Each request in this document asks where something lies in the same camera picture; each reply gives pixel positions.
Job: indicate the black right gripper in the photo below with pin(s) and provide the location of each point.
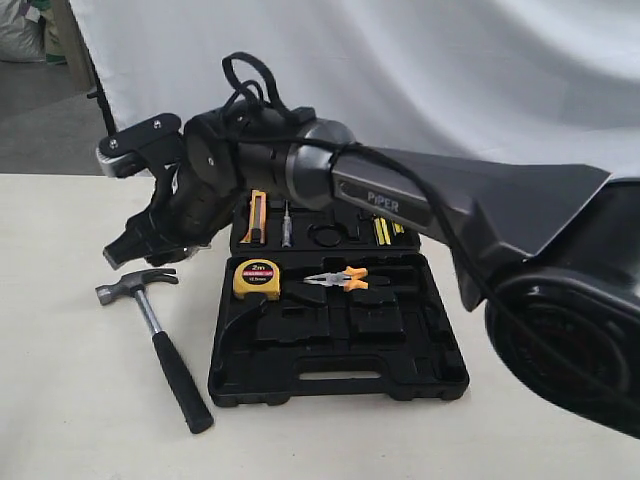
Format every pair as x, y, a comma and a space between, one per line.
184, 215

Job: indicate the claw hammer black grip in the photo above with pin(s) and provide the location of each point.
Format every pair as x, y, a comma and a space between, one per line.
182, 384

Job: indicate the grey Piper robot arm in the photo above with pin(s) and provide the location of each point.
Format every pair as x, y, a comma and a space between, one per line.
550, 251

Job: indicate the black plastic tool case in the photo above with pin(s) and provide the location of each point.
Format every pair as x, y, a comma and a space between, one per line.
393, 338

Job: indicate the yellow tape measure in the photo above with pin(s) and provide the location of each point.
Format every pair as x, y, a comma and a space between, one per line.
257, 276

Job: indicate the orange utility knife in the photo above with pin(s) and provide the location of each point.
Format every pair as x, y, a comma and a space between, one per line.
256, 232

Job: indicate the black backdrop stand pole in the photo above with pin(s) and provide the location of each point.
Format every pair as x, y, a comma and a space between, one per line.
102, 100

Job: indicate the clear voltage tester screwdriver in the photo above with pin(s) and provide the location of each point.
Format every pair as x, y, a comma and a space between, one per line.
286, 240

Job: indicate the cardboard box in background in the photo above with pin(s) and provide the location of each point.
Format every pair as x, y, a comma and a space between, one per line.
54, 50

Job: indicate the white sack in background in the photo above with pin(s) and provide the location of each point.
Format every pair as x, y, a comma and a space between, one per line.
22, 38

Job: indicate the small yellow black screwdriver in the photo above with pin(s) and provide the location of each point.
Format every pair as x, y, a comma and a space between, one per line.
397, 228

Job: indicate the white backdrop cloth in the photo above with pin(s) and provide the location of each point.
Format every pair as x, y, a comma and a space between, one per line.
509, 81

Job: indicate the orange handled pliers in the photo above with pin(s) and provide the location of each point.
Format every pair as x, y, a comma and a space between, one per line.
348, 280

